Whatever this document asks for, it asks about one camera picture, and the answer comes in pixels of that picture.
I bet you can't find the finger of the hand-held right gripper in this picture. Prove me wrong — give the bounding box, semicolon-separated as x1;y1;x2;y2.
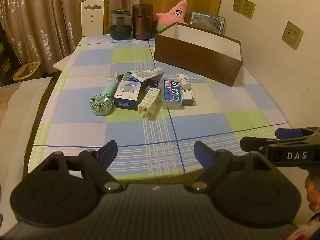
240;136;270;153
275;127;320;140

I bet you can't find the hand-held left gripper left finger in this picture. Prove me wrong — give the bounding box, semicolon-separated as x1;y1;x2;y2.
41;140;123;193

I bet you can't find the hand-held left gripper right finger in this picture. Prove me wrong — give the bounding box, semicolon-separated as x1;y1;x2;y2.
189;140;273;193

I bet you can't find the mint green handheld fan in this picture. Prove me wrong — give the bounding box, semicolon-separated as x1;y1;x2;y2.
89;70;121;117

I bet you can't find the small white box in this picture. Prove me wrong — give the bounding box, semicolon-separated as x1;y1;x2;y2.
180;89;196;105

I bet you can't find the cream hair claw clip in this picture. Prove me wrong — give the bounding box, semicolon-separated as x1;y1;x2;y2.
138;87;160;117

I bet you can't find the blue white medicine box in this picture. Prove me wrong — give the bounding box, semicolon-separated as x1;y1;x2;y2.
114;72;148;111

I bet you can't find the clear box with blue label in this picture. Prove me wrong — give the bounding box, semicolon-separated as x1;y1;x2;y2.
162;79;183;110

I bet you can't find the white pill bottle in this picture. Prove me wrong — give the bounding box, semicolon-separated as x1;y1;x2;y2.
176;74;192;90

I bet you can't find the white squeeze tube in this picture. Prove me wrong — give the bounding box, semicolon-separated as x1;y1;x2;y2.
132;67;165;82

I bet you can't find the brown cardboard box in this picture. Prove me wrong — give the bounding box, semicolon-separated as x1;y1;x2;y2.
154;22;243;87

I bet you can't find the person's right hand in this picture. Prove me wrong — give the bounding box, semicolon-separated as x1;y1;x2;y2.
304;174;320;212

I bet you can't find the checked tablecloth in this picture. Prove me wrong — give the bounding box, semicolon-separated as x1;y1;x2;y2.
27;34;292;183

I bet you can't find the cream cushioned seat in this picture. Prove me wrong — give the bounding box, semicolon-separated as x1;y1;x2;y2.
0;76;59;200

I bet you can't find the woven basket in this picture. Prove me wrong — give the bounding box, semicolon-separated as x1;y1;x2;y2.
12;62;42;82

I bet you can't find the dark glass jar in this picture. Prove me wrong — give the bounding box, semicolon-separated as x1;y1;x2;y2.
109;9;132;40

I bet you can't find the brown metal canister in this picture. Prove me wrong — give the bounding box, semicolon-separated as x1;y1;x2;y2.
132;4;153;40

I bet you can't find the white wooden chair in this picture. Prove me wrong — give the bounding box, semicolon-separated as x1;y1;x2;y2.
79;0;110;37

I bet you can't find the pink starfish plush toy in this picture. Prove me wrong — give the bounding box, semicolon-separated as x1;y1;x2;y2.
153;0;189;28

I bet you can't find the beige patterned curtain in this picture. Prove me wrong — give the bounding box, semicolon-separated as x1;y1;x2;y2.
0;0;140;77

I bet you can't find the black cable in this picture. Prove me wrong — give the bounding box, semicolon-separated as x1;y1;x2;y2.
142;76;160;88

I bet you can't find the beige wall socket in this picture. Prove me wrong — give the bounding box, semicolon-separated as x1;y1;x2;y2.
282;21;304;50
233;0;245;13
242;0;256;18

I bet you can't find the glass picture frame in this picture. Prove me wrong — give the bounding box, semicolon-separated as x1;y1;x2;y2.
187;9;226;35

